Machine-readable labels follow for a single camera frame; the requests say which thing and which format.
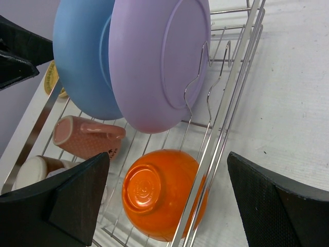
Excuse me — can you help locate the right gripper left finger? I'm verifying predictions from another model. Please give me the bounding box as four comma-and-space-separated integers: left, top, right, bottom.
1, 152, 109, 246

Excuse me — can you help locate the purple plate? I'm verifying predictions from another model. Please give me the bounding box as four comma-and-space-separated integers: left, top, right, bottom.
108, 1, 211, 133

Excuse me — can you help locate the clear glass cup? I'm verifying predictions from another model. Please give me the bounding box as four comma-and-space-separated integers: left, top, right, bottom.
99, 172, 123, 226

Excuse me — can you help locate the metal wire dish rack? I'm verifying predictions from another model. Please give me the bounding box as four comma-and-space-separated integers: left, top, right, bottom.
1, 1, 265, 246

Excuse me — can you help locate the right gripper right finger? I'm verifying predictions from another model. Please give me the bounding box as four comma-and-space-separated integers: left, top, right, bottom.
227, 152, 328, 246

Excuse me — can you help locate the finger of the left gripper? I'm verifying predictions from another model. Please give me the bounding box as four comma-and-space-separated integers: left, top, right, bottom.
1, 16, 53, 89

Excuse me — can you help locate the pink mug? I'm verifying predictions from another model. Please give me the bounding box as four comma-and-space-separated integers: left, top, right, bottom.
52, 115, 126, 160

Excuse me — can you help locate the blue plate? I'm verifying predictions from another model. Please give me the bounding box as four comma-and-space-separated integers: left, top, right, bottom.
52, 1, 123, 120

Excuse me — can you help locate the orange bowl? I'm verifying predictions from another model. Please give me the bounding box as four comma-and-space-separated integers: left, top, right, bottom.
121, 149, 199, 242

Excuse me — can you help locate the white brown cup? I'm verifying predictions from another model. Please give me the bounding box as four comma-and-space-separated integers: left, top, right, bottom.
12, 155, 81, 191

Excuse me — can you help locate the tan plastic plate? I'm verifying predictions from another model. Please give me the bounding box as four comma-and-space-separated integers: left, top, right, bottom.
59, 88, 68, 98

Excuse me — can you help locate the green woven pattern plate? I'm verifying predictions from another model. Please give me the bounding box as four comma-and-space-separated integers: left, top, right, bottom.
44, 60, 59, 95

